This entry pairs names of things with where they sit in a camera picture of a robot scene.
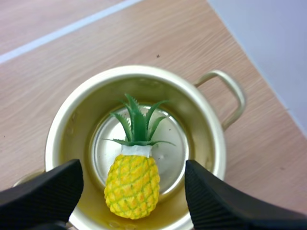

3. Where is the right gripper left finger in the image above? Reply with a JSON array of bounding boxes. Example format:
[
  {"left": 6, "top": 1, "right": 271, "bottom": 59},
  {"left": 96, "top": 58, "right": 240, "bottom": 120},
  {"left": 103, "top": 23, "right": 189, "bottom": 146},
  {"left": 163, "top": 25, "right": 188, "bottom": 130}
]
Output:
[{"left": 0, "top": 159, "right": 84, "bottom": 230}]

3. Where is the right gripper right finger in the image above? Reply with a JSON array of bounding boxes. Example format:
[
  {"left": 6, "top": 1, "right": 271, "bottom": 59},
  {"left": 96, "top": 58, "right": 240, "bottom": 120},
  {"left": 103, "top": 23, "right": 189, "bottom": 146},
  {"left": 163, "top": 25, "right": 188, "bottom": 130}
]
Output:
[{"left": 185, "top": 160, "right": 307, "bottom": 230}]

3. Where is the gold pot with two handles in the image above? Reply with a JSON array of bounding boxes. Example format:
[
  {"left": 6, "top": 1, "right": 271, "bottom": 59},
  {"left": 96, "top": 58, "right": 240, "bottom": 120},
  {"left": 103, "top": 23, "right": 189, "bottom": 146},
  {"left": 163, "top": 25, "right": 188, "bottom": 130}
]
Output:
[{"left": 12, "top": 65, "right": 247, "bottom": 230}]

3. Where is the yellow toy pineapple green crown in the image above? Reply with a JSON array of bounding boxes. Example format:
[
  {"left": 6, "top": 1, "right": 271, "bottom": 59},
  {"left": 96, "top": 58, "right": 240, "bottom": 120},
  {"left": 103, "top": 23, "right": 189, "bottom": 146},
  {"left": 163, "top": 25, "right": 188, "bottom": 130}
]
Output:
[{"left": 102, "top": 93, "right": 177, "bottom": 219}]

